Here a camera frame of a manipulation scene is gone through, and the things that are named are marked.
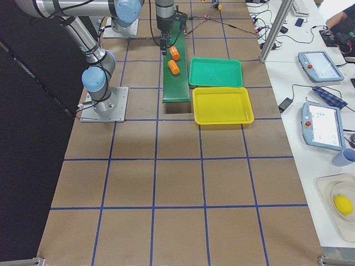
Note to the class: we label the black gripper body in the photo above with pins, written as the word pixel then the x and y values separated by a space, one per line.
pixel 164 24

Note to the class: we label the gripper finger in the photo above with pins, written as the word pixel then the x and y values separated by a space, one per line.
pixel 164 42

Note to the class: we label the orange cylinder with 4680 text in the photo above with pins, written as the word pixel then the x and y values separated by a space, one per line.
pixel 174 53

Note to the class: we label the plain orange cylinder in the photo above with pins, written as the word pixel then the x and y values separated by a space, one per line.
pixel 173 67

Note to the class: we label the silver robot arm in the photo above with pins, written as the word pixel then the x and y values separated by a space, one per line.
pixel 118 24
pixel 102 63

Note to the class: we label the green conveyor belt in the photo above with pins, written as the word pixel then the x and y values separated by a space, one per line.
pixel 175 76

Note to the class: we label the green plastic tray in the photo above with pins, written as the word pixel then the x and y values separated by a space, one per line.
pixel 214 72

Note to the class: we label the yellow plastic tray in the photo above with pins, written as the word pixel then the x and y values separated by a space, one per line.
pixel 222 106

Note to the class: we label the blue phone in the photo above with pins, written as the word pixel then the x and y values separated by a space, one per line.
pixel 299 22

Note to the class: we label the white keyboard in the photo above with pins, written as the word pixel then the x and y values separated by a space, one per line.
pixel 299 9

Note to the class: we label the black power adapter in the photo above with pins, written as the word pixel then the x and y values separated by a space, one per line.
pixel 285 104

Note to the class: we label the far blue teach pendant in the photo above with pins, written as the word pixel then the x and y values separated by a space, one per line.
pixel 319 66

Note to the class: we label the blue teach pendant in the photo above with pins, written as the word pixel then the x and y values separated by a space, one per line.
pixel 322 126
pixel 319 66

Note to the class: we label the person in dark clothes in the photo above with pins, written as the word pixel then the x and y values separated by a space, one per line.
pixel 342 22

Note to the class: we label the near blue teach pendant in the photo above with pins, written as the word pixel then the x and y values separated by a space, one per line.
pixel 322 126

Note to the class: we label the blue plaid cloth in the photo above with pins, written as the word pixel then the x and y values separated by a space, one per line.
pixel 329 98

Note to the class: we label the blue plastic cup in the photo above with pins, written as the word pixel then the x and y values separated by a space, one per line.
pixel 344 158

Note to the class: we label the white bowl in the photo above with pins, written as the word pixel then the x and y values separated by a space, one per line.
pixel 346 189

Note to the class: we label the yellow lemon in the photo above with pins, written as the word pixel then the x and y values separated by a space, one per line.
pixel 343 205

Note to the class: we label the beige tray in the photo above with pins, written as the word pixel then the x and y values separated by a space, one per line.
pixel 325 186

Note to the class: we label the aluminium frame post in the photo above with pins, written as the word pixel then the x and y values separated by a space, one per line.
pixel 278 22

